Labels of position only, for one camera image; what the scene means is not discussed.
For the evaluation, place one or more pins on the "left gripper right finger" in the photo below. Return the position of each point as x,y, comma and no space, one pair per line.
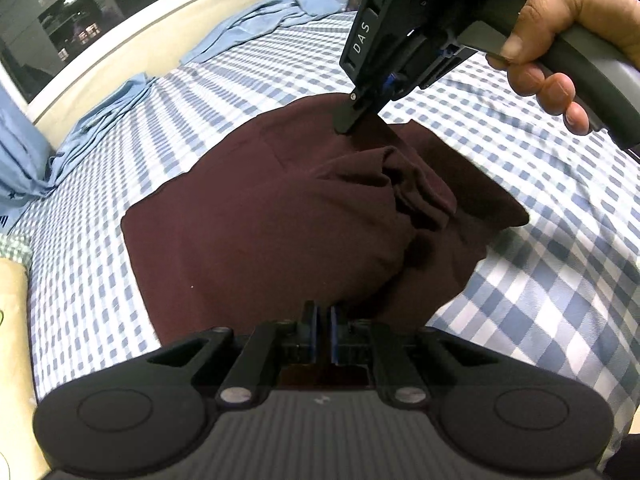
367,356

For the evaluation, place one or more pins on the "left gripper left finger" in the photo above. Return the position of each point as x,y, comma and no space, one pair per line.
272,347

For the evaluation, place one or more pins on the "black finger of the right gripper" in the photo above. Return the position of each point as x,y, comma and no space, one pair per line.
360,106

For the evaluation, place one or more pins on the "dark maroon printed t-shirt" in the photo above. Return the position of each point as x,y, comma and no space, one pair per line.
385,224

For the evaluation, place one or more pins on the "person's right hand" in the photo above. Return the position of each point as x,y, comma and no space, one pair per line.
539,21

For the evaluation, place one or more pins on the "blue star curtain right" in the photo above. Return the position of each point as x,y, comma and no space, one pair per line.
259,20

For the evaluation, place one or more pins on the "blue star curtain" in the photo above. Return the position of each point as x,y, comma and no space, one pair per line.
36,159
259,20

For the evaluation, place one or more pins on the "blue white checkered bedsheet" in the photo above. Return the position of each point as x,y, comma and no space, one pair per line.
560,292

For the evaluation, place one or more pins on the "green checkered pillow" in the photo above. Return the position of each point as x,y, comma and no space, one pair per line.
16,247

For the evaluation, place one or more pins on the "yellow avocado print pillow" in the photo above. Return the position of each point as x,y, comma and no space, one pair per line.
21,457

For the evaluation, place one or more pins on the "blue star curtain left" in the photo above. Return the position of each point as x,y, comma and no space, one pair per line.
36,159

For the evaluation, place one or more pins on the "white framed window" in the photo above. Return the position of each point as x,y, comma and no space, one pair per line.
47,44

